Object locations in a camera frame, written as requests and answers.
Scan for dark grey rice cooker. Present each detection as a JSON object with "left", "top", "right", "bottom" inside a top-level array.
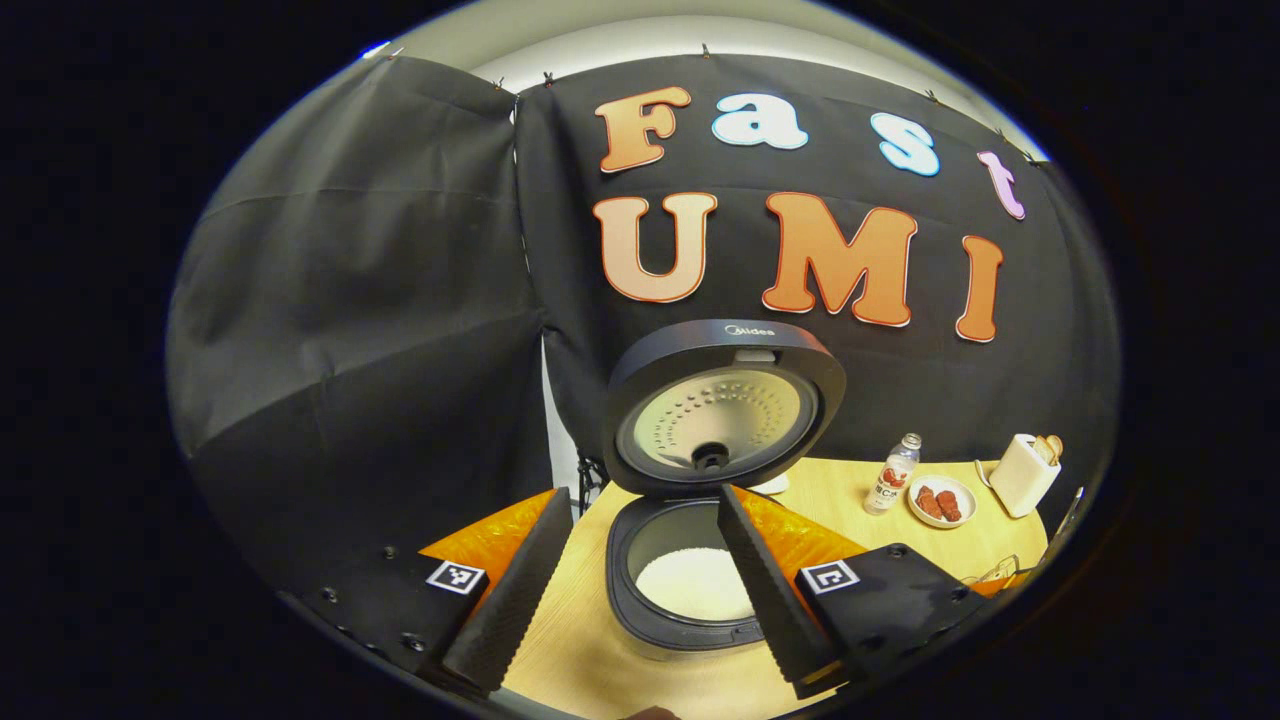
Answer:
[{"left": 600, "top": 320, "right": 848, "bottom": 663}]

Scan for black tripod stand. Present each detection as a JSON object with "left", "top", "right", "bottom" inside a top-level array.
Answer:
[{"left": 576, "top": 453, "right": 608, "bottom": 513}]

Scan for white toaster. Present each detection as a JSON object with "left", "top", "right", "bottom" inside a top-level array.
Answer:
[{"left": 988, "top": 433, "right": 1061, "bottom": 519}]

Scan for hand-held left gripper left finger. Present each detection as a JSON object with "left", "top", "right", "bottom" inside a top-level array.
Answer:
[{"left": 285, "top": 487, "right": 575, "bottom": 701}]

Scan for black backdrop cloth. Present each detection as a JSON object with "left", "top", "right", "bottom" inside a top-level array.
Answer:
[{"left": 165, "top": 52, "right": 1121, "bottom": 601}]

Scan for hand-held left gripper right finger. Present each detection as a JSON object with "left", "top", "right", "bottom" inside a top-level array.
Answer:
[{"left": 718, "top": 484, "right": 997, "bottom": 702}]

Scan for clear plastic drink bottle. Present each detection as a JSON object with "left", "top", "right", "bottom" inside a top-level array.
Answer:
[{"left": 864, "top": 433, "right": 923, "bottom": 517}]

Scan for metal wire chopstick holder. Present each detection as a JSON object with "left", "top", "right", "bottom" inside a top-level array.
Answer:
[{"left": 960, "top": 552, "right": 1043, "bottom": 588}]

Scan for white rice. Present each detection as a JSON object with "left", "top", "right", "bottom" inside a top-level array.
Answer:
[{"left": 636, "top": 546, "right": 757, "bottom": 623}]

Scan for white round plate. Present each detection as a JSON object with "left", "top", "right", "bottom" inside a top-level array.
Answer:
[{"left": 908, "top": 474, "right": 978, "bottom": 530}]

